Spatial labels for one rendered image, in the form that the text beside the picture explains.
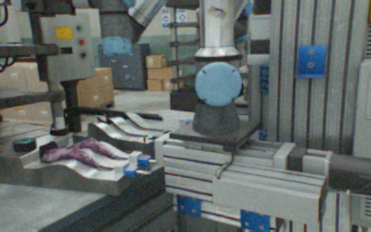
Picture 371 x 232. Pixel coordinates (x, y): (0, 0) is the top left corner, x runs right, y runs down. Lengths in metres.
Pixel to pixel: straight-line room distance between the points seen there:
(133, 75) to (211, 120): 7.57
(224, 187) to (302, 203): 0.19
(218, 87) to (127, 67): 7.78
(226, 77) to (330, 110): 0.39
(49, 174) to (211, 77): 0.75
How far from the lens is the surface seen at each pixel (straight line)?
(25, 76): 5.59
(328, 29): 1.12
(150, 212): 1.58
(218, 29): 0.89
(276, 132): 1.19
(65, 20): 2.27
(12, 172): 1.48
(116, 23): 0.93
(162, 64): 8.33
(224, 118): 1.05
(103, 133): 1.66
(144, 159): 1.35
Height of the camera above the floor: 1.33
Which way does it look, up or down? 13 degrees down
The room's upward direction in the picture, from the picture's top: 2 degrees counter-clockwise
